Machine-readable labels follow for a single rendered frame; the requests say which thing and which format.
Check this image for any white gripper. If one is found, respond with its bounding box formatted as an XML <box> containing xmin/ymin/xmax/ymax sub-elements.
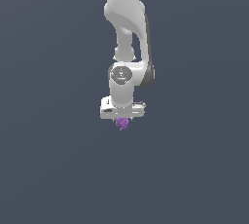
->
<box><xmin>99</xmin><ymin>95</ymin><xmax>147</xmax><ymax>121</ymax></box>

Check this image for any small purple object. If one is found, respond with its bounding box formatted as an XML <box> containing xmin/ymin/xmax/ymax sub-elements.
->
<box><xmin>115</xmin><ymin>117</ymin><xmax>130</xmax><ymax>131</ymax></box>

